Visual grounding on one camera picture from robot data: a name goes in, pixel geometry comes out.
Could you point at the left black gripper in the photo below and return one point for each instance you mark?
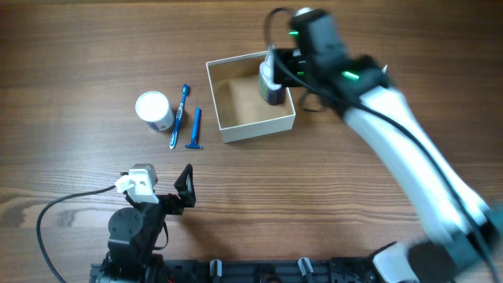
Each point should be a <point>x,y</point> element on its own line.
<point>173,203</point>

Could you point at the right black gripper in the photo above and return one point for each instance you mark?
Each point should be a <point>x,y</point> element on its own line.
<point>284,67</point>

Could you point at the clear bottle blue liquid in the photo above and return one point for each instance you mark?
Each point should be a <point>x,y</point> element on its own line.
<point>272,93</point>

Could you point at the blue disposable razor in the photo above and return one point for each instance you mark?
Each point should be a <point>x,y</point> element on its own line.
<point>195,131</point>

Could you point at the cardboard box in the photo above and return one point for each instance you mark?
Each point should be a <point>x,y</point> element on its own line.
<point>239,106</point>

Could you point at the white round container blue label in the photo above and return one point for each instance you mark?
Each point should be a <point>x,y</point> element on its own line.
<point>154,108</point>

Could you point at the blue white toothbrush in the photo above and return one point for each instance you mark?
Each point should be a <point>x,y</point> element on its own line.
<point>178,118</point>

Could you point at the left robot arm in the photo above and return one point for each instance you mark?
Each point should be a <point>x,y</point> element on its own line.
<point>133,231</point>

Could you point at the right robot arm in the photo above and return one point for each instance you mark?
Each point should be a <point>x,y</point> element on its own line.
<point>461,229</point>

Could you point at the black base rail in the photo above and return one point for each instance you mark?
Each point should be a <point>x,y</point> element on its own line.
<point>334,270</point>

